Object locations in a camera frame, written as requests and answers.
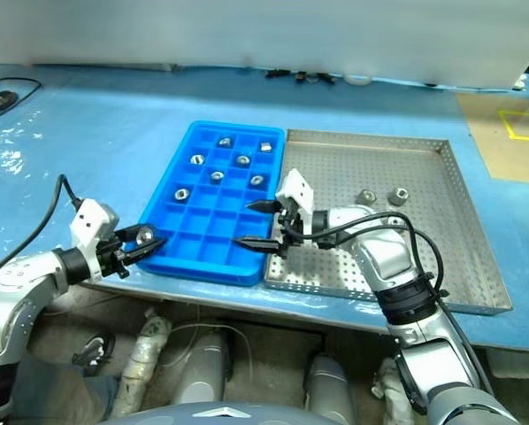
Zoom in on brown cardboard sheet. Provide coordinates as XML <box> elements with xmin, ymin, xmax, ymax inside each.
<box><xmin>456</xmin><ymin>90</ymin><xmax>529</xmax><ymax>182</ymax></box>

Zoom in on blue compartment tray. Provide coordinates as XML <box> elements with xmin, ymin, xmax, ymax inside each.
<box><xmin>136</xmin><ymin>120</ymin><xmax>287</xmax><ymax>287</ymax></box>

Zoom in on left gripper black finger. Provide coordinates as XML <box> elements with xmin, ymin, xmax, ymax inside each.
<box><xmin>121</xmin><ymin>237</ymin><xmax>170</xmax><ymax>267</ymax></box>
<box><xmin>116</xmin><ymin>224</ymin><xmax>157</xmax><ymax>243</ymax></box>

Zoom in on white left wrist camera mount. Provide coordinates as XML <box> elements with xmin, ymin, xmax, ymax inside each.
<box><xmin>68</xmin><ymin>197</ymin><xmax>120</xmax><ymax>261</ymax></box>

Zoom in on white wrapped pipe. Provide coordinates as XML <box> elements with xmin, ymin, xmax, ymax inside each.
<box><xmin>113</xmin><ymin>309</ymin><xmax>173</xmax><ymax>420</ymax></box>
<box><xmin>370</xmin><ymin>356</ymin><xmax>414</xmax><ymax>425</ymax></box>

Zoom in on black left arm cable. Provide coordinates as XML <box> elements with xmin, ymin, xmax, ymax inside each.
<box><xmin>0</xmin><ymin>174</ymin><xmax>82</xmax><ymax>289</ymax></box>

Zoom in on grey right robot leg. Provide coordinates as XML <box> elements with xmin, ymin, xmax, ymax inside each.
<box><xmin>303</xmin><ymin>353</ymin><xmax>357</xmax><ymax>425</ymax></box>

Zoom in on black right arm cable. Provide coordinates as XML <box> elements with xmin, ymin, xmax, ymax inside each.
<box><xmin>317</xmin><ymin>211</ymin><xmax>498</xmax><ymax>399</ymax></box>

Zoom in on grey left robot leg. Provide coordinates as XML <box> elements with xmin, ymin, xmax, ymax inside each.
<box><xmin>169</xmin><ymin>331</ymin><xmax>230</xmax><ymax>406</ymax></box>

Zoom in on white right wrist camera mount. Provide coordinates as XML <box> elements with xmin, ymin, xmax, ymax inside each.
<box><xmin>275</xmin><ymin>167</ymin><xmax>317</xmax><ymax>238</ymax></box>

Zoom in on thin white wire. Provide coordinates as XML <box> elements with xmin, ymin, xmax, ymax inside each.
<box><xmin>157</xmin><ymin>322</ymin><xmax>252</xmax><ymax>368</ymax></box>

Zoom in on perforated steel tray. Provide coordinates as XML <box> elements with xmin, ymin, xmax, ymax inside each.
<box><xmin>262</xmin><ymin>127</ymin><xmax>513</xmax><ymax>318</ymax></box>

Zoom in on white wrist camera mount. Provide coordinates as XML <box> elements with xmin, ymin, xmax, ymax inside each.
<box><xmin>68</xmin><ymin>197</ymin><xmax>120</xmax><ymax>261</ymax></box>
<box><xmin>275</xmin><ymin>167</ymin><xmax>317</xmax><ymax>238</ymax></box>

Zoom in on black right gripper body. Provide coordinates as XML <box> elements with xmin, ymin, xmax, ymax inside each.
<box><xmin>272</xmin><ymin>198</ymin><xmax>312</xmax><ymax>260</ymax></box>

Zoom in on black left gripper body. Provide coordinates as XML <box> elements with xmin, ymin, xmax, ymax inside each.
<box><xmin>96</xmin><ymin>231</ymin><xmax>131</xmax><ymax>281</ymax></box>

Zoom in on black shoe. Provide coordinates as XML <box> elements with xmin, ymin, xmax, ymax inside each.
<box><xmin>72</xmin><ymin>332</ymin><xmax>117</xmax><ymax>377</ymax></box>

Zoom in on grey robot torso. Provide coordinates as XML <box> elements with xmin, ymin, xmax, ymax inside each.
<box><xmin>109</xmin><ymin>400</ymin><xmax>318</xmax><ymax>425</ymax></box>

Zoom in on grey robot leg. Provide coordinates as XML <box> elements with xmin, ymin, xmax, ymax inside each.
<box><xmin>169</xmin><ymin>331</ymin><xmax>230</xmax><ymax>406</ymax></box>
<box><xmin>303</xmin><ymin>353</ymin><xmax>357</xmax><ymax>425</ymax></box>

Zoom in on blue jeans leg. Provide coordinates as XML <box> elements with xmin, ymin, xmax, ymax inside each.
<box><xmin>11</xmin><ymin>353</ymin><xmax>119</xmax><ymax>425</ymax></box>

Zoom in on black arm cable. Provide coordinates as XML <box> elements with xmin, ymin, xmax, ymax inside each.
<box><xmin>0</xmin><ymin>174</ymin><xmax>82</xmax><ymax>289</ymax></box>
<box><xmin>317</xmin><ymin>211</ymin><xmax>498</xmax><ymax>399</ymax></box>

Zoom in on thin black table cable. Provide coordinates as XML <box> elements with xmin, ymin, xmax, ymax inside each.
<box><xmin>0</xmin><ymin>77</ymin><xmax>43</xmax><ymax>129</ymax></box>

